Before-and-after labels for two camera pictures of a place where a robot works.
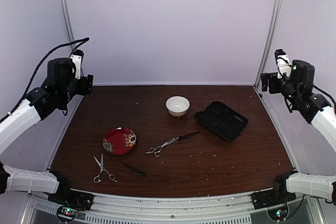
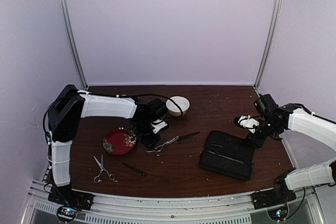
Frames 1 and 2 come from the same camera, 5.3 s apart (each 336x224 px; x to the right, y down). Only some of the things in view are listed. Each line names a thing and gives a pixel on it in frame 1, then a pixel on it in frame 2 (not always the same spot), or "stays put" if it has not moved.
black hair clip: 180,137 stays put
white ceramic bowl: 177,106 stays put
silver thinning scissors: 157,150 stays put
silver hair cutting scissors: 96,179 stays put
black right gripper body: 273,88 -> 260,141
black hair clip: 140,172 stays put
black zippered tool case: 222,119 -> 228,153
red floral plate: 119,141 stays put
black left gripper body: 85,87 -> 143,134
